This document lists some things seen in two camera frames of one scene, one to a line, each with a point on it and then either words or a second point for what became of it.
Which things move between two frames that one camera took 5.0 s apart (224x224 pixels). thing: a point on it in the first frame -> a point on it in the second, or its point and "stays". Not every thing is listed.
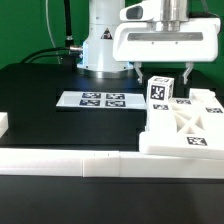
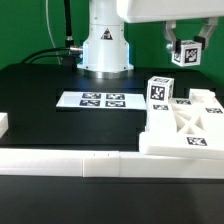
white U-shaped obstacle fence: (103, 163) stays
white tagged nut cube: (160, 89) stays
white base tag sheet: (103, 99) stays
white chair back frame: (191, 128) stays
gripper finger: (189, 66) -> (206, 31)
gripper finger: (137, 65) -> (173, 43)
